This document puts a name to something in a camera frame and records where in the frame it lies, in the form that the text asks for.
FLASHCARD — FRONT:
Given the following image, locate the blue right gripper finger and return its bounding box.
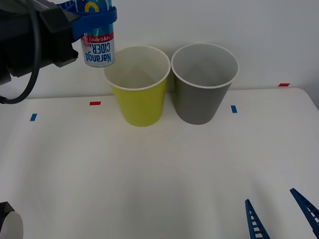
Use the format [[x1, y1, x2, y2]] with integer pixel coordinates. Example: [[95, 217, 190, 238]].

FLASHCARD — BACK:
[[289, 188, 319, 239], [245, 198, 271, 239]]

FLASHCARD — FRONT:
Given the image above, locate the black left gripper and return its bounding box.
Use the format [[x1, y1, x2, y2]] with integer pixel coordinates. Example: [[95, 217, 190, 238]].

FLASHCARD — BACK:
[[37, 0, 118, 68]]

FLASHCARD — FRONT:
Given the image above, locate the blue drink can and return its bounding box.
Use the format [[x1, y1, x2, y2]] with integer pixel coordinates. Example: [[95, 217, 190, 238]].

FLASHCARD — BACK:
[[74, 0, 116, 68]]

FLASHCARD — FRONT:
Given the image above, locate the yellow-green plastic bin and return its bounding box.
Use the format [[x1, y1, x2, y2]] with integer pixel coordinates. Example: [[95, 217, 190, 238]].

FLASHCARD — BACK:
[[103, 45, 171, 127]]

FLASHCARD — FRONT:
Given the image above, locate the grey plastic bin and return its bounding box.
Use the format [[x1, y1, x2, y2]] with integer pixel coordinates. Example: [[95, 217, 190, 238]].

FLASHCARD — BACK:
[[170, 42, 239, 125]]

